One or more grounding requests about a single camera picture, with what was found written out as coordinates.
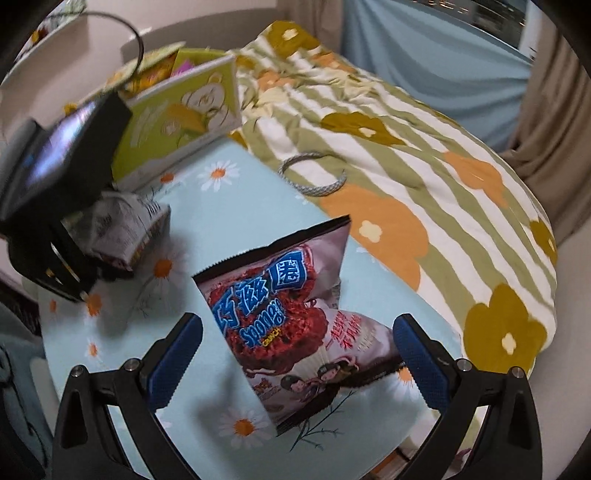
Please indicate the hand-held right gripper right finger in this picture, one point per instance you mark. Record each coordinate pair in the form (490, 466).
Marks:
(420, 364)

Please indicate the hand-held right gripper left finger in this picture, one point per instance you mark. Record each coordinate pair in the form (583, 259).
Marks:
(171, 364)

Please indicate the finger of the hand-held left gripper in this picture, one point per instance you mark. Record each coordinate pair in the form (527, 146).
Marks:
(69, 277)
(113, 272)

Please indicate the grey printed snack bag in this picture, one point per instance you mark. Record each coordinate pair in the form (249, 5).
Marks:
(124, 226)

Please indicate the green cardboard box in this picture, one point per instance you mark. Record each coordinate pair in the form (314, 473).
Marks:
(184, 120)

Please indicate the daisy print blue cloth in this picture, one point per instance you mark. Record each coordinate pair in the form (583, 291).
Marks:
(231, 207)

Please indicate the striped floral quilt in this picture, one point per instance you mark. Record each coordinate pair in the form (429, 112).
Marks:
(415, 161)

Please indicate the beige curtain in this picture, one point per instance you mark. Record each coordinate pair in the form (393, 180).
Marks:
(554, 138)

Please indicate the light blue cloth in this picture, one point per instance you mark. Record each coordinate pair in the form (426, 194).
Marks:
(415, 69)

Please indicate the window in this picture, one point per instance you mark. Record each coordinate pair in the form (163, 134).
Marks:
(480, 18)

